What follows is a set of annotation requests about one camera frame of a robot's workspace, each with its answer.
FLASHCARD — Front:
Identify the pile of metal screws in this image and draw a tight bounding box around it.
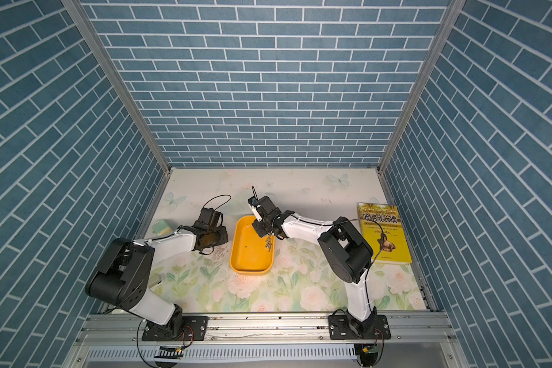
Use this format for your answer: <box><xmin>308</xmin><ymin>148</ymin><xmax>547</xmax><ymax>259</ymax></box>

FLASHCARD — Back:
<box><xmin>265</xmin><ymin>236</ymin><xmax>274</xmax><ymax>251</ymax></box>

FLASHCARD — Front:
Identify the yellow plastic storage box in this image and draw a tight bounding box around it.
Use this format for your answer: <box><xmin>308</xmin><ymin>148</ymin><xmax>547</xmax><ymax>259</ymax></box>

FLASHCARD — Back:
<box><xmin>230</xmin><ymin>216</ymin><xmax>274</xmax><ymax>276</ymax></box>

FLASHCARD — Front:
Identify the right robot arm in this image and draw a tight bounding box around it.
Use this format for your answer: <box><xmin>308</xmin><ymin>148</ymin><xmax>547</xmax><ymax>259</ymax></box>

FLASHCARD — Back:
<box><xmin>248</xmin><ymin>196</ymin><xmax>377</xmax><ymax>337</ymax></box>

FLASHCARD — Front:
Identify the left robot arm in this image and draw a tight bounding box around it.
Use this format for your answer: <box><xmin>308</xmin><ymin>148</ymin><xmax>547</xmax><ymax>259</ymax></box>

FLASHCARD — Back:
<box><xmin>85</xmin><ymin>208</ymin><xmax>228</xmax><ymax>335</ymax></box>

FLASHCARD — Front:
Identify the small green white box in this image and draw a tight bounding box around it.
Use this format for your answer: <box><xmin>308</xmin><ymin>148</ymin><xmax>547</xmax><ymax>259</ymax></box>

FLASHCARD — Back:
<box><xmin>151</xmin><ymin>219</ymin><xmax>174</xmax><ymax>236</ymax></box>

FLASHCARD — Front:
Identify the floral table mat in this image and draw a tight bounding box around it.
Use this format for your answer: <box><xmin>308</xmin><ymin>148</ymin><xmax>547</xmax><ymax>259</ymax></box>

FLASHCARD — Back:
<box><xmin>128</xmin><ymin>167</ymin><xmax>428</xmax><ymax>314</ymax></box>

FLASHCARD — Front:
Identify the yellow book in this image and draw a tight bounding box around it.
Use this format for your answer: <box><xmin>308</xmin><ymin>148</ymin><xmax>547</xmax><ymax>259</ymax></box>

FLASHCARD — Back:
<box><xmin>357</xmin><ymin>202</ymin><xmax>412</xmax><ymax>265</ymax></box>

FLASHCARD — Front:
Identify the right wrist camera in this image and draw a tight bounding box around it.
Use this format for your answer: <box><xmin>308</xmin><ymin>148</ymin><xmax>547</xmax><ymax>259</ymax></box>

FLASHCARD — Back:
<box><xmin>248</xmin><ymin>196</ymin><xmax>263</xmax><ymax>222</ymax></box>

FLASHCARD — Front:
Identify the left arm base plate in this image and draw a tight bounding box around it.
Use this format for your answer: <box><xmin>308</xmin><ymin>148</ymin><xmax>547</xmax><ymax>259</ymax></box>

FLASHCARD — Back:
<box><xmin>141</xmin><ymin>315</ymin><xmax>209</xmax><ymax>343</ymax></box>

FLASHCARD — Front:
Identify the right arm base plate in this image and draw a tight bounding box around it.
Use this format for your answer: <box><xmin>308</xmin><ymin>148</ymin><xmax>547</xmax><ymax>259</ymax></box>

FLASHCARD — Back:
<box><xmin>328</xmin><ymin>314</ymin><xmax>391</xmax><ymax>340</ymax></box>

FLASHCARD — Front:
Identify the white slotted cable duct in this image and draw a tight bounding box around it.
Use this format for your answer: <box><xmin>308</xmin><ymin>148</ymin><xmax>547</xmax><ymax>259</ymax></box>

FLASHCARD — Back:
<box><xmin>86</xmin><ymin>344</ymin><xmax>356</xmax><ymax>363</ymax></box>

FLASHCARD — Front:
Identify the aluminium mounting rail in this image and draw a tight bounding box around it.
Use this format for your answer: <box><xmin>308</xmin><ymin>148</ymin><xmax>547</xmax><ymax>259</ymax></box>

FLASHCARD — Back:
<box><xmin>75</xmin><ymin>311</ymin><xmax>457</xmax><ymax>346</ymax></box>

